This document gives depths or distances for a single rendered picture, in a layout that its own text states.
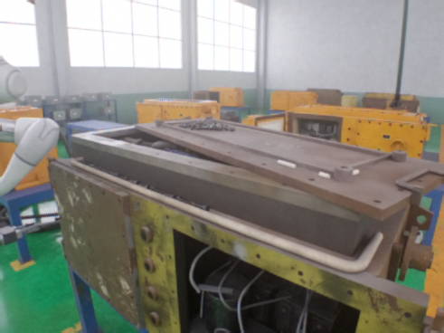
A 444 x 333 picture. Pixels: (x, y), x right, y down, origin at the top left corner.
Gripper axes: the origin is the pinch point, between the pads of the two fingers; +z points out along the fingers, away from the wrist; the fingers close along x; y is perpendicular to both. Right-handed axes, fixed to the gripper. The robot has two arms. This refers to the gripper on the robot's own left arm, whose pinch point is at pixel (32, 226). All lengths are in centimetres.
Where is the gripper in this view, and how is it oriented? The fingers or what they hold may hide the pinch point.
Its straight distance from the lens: 157.4
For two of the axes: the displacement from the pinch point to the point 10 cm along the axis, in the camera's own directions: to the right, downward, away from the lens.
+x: 7.6, 0.1, -6.5
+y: 1.3, 9.8, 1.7
